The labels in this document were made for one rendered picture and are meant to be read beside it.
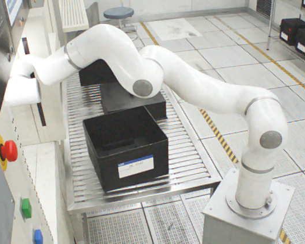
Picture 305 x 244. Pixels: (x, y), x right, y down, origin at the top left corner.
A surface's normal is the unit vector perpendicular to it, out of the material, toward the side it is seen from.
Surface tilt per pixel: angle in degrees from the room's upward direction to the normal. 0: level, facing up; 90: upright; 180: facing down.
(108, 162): 90
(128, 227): 0
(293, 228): 0
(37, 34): 90
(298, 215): 0
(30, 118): 90
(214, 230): 90
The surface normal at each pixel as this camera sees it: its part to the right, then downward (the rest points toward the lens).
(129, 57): -0.39, -0.22
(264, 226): -0.04, -0.83
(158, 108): 0.26, 0.53
